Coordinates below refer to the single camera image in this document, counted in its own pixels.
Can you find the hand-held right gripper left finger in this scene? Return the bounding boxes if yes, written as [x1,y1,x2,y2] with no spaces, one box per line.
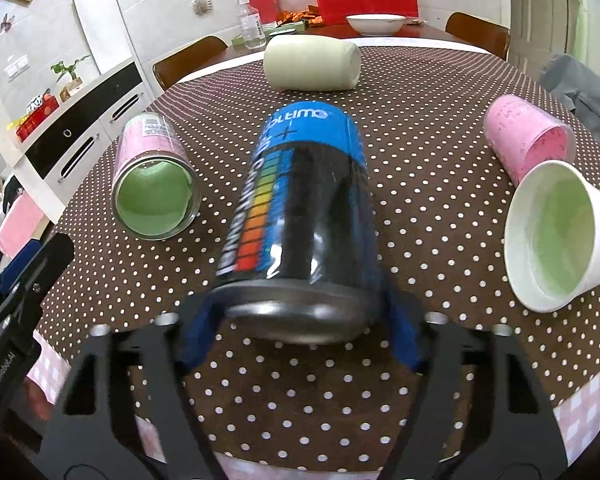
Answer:
[39,292,231,480]

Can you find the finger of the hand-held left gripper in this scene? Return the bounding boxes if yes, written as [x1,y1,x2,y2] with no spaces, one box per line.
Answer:
[0,233,76,348]

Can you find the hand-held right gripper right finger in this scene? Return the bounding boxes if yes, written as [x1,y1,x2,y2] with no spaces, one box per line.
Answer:
[377,285,568,480]

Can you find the black and blue cup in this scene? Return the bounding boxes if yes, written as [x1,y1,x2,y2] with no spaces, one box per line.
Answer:
[215,106,387,346]

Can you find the white foam cup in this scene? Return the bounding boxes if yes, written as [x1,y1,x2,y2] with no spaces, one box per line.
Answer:
[504,161,600,313]

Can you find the pink paper cup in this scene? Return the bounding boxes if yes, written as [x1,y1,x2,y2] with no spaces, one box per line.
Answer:
[483,94,577,187]

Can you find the pale green cylindrical cup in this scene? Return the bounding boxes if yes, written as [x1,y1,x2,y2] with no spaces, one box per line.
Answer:
[263,35,362,93]

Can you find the pink towel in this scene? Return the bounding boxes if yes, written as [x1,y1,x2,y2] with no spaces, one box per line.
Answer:
[0,191,46,258]

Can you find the pink can green inside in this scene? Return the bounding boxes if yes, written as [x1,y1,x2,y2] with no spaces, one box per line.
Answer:
[111,113,201,241]

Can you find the red gift box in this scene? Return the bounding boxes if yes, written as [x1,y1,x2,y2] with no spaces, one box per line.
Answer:
[15,96,61,142]

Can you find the white and black cabinet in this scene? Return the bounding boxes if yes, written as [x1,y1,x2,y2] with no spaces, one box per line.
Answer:
[0,0,161,221]

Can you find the brown polka dot tablecloth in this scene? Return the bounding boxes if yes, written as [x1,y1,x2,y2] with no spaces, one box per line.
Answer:
[27,42,600,480]

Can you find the small potted plant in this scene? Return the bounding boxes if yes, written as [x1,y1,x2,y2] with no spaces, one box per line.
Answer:
[50,55,92,92]

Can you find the brown wooden chair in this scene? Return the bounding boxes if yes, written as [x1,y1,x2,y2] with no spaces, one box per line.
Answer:
[444,12,511,61]
[152,36,229,92]

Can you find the grey cloth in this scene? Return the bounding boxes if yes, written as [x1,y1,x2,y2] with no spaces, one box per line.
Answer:
[538,53,600,151]

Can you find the white ceramic bowl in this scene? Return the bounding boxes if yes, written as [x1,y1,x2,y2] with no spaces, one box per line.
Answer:
[346,14,407,37]

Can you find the clear spray bottle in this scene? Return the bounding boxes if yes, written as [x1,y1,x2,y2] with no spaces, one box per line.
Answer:
[229,0,267,51]

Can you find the orange snack packets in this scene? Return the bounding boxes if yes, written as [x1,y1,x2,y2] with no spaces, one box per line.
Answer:
[279,5,327,29]

